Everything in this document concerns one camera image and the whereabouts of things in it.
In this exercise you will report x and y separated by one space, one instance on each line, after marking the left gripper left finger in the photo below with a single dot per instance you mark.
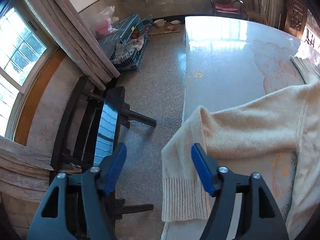
74 204

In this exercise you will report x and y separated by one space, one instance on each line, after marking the cream knit sweater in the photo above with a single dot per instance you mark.
283 121

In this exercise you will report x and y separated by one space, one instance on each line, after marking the pink plastic bag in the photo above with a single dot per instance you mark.
102 23

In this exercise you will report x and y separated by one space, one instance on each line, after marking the beige side curtain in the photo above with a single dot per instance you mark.
63 23

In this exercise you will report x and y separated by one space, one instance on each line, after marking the tray with bowls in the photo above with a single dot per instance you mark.
161 26

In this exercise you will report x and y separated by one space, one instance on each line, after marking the carved wooden door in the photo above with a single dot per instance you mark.
296 17

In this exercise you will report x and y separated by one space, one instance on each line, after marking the round-back chair pink cushion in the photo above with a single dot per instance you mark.
228 8

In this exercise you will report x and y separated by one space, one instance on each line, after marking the wire pet cage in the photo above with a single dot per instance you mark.
126 46

